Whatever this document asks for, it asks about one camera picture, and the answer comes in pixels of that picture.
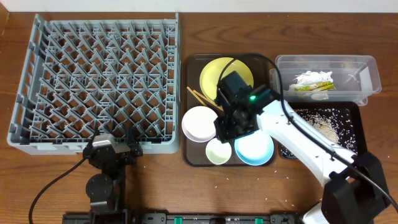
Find pink white bowl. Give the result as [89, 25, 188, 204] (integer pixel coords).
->
[182, 106, 218, 142]

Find rice and food scraps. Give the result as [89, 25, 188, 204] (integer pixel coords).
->
[294, 108, 358, 154]

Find black waste tray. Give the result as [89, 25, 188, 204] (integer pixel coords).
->
[290, 101, 368, 155]

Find wooden chopstick upper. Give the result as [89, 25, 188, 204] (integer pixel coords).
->
[193, 90, 223, 111]

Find white tissue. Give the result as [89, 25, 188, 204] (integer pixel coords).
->
[289, 71, 335, 101]

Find small pale green cup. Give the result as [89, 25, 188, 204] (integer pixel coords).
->
[205, 138, 232, 165]

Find yellow plate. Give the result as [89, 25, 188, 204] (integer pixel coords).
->
[200, 57, 254, 101]

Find wooden chopstick lower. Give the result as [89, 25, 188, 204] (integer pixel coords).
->
[186, 86, 207, 107]

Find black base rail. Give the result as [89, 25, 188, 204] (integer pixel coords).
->
[62, 213, 302, 224]

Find clear plastic waste bin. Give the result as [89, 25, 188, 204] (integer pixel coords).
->
[269, 55, 382, 105]

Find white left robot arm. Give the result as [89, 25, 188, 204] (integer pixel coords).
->
[83, 129, 143, 224]

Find green yellow snack wrapper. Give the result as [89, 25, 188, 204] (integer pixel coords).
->
[295, 81, 335, 91]

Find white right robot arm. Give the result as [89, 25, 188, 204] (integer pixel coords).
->
[215, 72, 397, 223]

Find wooden chopstick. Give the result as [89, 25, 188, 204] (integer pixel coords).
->
[186, 86, 207, 107]
[193, 90, 223, 111]

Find grey plastic dish rack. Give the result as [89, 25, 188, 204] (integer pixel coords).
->
[7, 15, 181, 155]

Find dark brown serving tray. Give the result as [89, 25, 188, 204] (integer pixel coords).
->
[181, 54, 269, 167]

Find light blue bowl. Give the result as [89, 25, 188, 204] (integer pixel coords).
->
[234, 130, 275, 166]

